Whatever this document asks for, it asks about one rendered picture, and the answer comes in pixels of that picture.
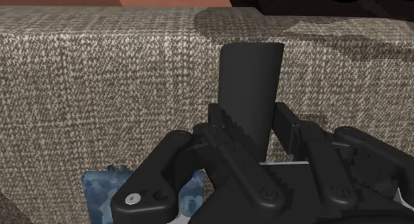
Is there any blue mottled block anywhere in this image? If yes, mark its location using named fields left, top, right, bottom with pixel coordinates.
left=82, top=165, right=206, bottom=224

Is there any black tapered cup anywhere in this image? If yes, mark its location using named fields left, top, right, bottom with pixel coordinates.
left=217, top=42, right=285, bottom=163

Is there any grey woven fabric sofa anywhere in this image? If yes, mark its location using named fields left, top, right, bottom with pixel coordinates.
left=0, top=5, right=414, bottom=224

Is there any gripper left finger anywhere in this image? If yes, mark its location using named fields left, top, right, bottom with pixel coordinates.
left=110, top=103, right=287, bottom=223

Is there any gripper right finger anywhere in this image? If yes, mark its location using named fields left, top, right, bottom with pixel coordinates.
left=272, top=101, right=414, bottom=210

